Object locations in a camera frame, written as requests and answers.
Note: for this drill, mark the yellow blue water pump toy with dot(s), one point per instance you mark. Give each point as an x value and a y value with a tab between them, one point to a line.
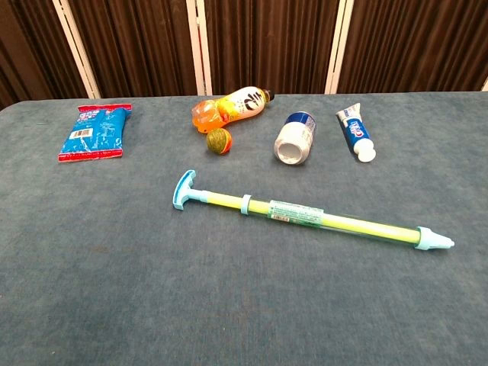
305	217

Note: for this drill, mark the green orange ball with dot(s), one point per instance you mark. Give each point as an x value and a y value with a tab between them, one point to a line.
218	141

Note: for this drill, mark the white blue can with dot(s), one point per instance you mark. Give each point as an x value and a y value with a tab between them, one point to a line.
295	137

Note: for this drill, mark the orange drink bottle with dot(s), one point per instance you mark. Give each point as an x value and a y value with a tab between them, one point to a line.
236	106

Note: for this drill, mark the white blue toothpaste tube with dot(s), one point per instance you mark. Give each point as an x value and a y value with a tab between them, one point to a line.
356	131

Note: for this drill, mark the dark brown curtain panel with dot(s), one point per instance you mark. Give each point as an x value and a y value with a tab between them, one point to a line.
137	45
267	45
30	45
419	45

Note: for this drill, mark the teal felt table cover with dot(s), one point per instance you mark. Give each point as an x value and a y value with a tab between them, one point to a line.
114	267

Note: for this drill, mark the blue red snack packet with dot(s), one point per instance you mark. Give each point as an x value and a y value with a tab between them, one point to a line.
95	131

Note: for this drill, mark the white screen frame post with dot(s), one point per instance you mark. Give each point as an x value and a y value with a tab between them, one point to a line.
485	84
202	76
73	47
337	49

